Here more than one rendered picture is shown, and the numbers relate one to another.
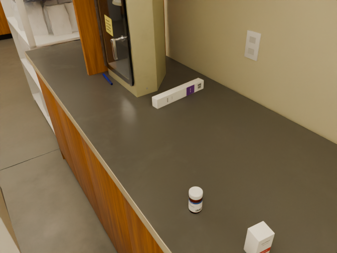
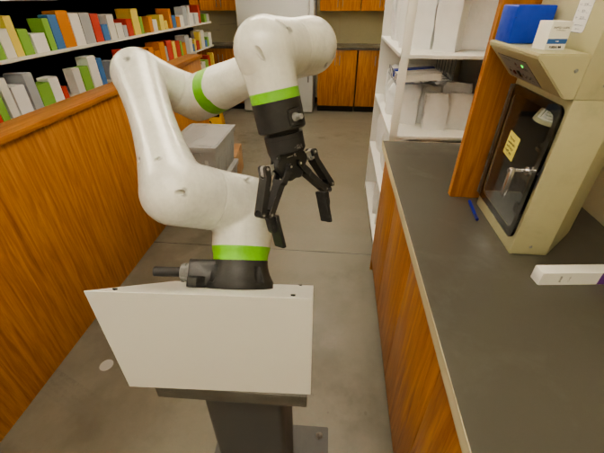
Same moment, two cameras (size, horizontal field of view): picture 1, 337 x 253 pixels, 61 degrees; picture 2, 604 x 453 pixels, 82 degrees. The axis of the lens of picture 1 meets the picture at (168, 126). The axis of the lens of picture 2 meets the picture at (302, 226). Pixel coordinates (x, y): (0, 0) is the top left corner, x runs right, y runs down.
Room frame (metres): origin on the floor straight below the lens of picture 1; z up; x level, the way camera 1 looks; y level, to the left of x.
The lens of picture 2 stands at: (0.07, 0.13, 1.62)
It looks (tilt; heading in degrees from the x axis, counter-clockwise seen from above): 34 degrees down; 38
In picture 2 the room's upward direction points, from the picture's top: straight up
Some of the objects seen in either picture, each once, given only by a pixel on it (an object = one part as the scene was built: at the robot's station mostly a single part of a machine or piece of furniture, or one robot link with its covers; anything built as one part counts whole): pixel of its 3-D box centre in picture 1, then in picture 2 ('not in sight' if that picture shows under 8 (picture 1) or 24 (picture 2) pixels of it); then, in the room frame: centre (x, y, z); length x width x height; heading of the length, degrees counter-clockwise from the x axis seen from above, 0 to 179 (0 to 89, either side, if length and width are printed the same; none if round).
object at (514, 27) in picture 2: not in sight; (524, 23); (1.34, 0.32, 1.56); 0.10 x 0.10 x 0.09; 32
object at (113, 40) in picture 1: (118, 47); (513, 181); (1.17, 0.20, 1.17); 0.05 x 0.03 x 0.10; 122
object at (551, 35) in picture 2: not in sight; (552, 35); (1.19, 0.24, 1.54); 0.05 x 0.05 x 0.06; 41
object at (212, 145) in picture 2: not in sight; (205, 152); (1.79, 2.53, 0.49); 0.60 x 0.42 x 0.33; 32
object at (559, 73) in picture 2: not in sight; (527, 66); (1.25, 0.27, 1.46); 0.32 x 0.11 x 0.10; 32
